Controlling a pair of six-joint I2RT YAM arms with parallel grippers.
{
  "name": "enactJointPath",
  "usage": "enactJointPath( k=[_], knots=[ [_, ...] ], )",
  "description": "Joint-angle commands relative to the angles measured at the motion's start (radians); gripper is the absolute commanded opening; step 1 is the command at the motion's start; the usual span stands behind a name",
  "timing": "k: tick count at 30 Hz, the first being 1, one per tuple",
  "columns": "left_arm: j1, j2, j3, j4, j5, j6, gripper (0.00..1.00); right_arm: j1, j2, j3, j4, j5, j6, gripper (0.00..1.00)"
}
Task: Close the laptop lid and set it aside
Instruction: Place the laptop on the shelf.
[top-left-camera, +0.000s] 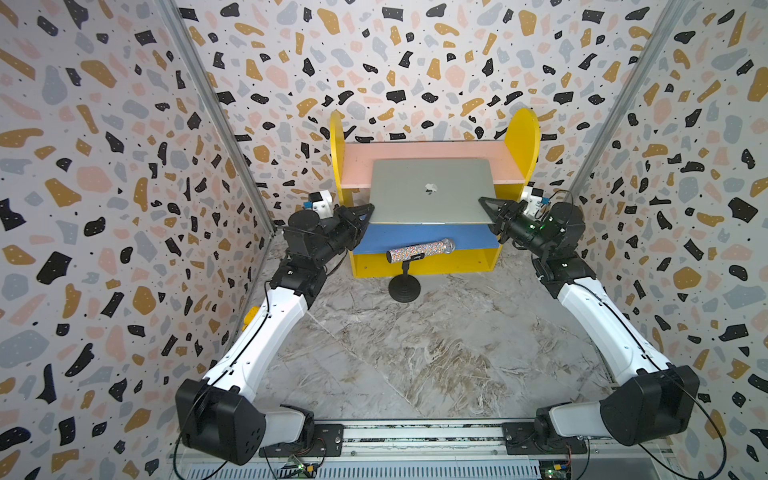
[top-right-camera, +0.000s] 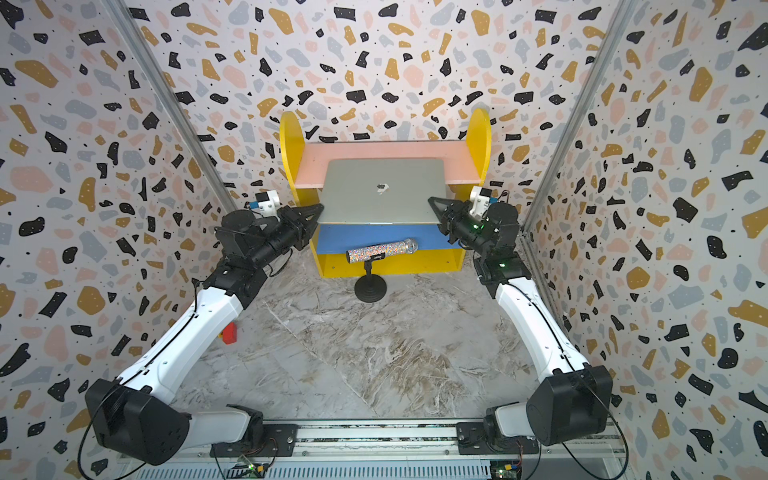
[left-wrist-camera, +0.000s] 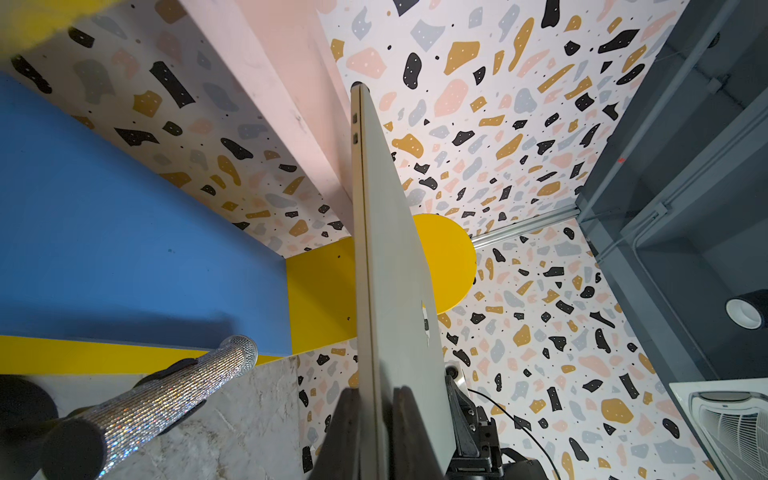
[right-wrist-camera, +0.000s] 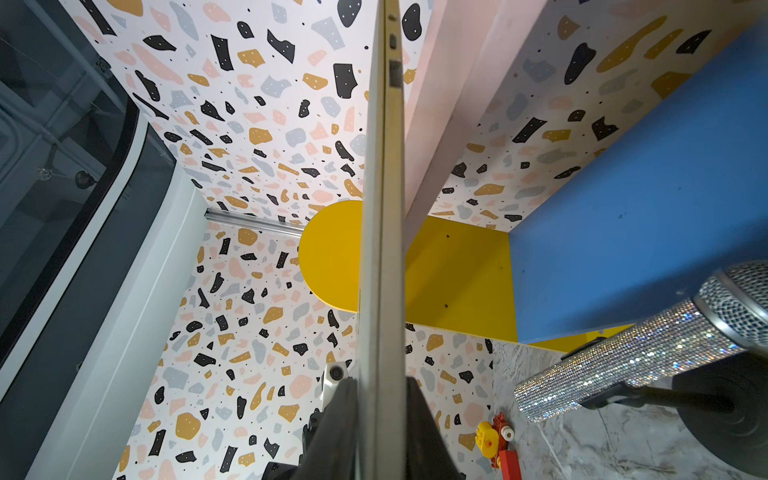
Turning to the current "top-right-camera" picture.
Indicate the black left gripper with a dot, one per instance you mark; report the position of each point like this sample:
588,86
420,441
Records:
294,220

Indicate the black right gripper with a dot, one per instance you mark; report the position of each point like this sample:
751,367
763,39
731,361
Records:
453,220

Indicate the silver laptop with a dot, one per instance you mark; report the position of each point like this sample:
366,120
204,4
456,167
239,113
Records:
381,192

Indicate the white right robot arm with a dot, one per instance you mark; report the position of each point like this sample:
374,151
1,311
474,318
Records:
571,399

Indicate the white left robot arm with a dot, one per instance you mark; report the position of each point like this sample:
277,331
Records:
132,414

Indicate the yellow pink blue shelf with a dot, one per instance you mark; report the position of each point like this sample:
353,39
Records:
466,163

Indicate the glitter microphone on black stand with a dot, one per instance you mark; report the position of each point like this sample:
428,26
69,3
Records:
371,288

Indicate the red yellow toy vehicle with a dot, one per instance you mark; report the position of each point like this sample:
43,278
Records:
229,334

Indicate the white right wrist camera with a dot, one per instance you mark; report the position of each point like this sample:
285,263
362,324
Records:
481,198

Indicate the aluminium corner frame post left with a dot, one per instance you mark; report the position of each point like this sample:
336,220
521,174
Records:
119,14

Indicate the aluminium corner frame post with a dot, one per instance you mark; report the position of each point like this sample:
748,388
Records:
119,14
616,27

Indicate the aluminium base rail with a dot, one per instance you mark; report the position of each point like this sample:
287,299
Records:
393,449

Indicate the aluminium corner frame post right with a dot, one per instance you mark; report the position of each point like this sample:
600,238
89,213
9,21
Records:
616,27

